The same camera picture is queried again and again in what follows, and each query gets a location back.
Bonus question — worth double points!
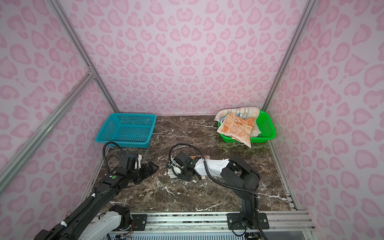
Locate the orange bear pattern towel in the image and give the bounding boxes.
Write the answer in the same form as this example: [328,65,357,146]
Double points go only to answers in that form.
[217,113,262,148]

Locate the teal plastic basket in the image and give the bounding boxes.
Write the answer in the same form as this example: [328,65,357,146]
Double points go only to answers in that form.
[96,113,157,149]

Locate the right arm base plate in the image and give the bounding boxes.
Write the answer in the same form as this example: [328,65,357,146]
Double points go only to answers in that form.
[227,213,270,231]

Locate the aluminium front rail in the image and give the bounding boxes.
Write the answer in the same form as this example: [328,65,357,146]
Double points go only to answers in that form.
[55,209,319,240]

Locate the left diagonal aluminium strut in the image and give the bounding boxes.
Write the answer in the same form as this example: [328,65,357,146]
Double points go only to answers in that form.
[1,71,95,193]

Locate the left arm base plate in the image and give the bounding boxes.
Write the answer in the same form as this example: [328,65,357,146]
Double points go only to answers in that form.
[113,214,148,232]

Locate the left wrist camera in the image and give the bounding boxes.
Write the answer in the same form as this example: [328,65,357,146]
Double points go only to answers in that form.
[134,154,142,170]

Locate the aluminium post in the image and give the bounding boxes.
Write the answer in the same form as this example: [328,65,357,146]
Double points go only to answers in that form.
[262,0,319,112]
[47,0,120,113]

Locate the blue patterned towel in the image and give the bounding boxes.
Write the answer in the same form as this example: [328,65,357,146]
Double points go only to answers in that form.
[237,113,259,120]

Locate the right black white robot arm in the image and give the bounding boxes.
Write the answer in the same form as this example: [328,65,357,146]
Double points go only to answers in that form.
[170,152,261,229]

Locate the cream rabbit lettered towel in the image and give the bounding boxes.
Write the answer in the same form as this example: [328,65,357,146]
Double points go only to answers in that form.
[167,153,203,182]

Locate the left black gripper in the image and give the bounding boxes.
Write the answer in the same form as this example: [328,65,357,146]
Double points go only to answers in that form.
[128,160,160,184]

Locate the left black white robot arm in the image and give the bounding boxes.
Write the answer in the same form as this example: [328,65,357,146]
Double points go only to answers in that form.
[35,154,159,240]

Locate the left rear aluminium post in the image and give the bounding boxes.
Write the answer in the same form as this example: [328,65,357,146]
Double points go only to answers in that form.
[47,0,120,113]

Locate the right rear aluminium post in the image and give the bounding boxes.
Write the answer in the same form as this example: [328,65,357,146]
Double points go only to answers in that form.
[262,0,319,112]

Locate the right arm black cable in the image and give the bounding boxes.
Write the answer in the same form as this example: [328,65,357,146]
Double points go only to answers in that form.
[167,143,269,240]

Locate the pale pink patterned towel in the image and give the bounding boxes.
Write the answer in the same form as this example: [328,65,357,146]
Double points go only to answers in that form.
[214,107,261,122]

